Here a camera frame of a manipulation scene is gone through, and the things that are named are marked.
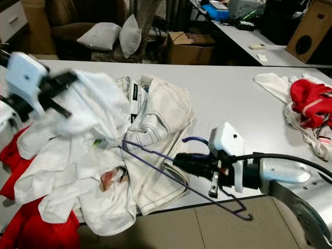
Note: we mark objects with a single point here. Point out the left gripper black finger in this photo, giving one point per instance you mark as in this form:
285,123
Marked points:
61,108
67,78

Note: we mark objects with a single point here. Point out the purple plastic clothes hanger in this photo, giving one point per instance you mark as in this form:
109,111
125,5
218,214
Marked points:
194,138

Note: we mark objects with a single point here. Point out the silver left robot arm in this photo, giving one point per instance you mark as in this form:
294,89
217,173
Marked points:
8,122

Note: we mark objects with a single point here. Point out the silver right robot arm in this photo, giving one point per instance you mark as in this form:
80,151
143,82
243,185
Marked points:
285,174

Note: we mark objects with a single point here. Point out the cream trousers dark stitching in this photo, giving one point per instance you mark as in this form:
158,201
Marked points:
166,119

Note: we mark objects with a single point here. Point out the grey pillow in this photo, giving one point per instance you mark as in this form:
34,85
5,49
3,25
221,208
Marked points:
129,36
98,36

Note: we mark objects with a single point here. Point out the brown leather armchair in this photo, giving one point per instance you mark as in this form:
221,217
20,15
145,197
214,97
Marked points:
78,13

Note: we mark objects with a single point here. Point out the white drawer cabinet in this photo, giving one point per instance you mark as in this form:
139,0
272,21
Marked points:
13,23

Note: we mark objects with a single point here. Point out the white mesh jersey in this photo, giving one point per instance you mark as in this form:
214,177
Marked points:
114,215

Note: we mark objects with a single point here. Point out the brown patterned curtain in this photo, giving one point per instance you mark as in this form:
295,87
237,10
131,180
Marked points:
142,13

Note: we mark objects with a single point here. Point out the open cardboard box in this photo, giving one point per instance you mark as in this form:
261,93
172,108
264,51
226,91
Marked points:
189,54

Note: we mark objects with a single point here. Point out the white crumpled garment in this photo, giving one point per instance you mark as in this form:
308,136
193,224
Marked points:
272,83

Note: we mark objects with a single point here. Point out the red garment pink trim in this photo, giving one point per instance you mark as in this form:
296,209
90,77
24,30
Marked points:
308,96

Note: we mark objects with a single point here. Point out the small white card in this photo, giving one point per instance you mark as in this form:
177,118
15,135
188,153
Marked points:
263,57

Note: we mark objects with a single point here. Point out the beige flat pad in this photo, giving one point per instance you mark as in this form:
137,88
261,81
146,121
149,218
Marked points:
258,46

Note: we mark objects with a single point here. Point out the long white desk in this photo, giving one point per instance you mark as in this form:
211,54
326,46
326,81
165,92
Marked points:
238,39

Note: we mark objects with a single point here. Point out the black desk gadget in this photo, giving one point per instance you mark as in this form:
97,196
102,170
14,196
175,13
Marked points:
245,24

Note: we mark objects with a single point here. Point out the blue box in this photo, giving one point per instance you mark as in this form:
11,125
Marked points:
217,11

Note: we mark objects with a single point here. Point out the white desktop device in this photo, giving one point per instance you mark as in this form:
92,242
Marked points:
246,6

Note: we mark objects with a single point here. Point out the wooden speaker box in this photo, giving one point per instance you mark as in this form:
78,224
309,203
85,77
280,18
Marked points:
314,26

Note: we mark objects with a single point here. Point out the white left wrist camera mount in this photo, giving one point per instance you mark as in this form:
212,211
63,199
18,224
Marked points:
26,80

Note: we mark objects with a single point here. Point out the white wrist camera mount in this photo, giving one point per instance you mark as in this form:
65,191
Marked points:
26,80
227,139

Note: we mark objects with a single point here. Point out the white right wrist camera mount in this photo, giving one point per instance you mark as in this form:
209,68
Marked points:
227,139

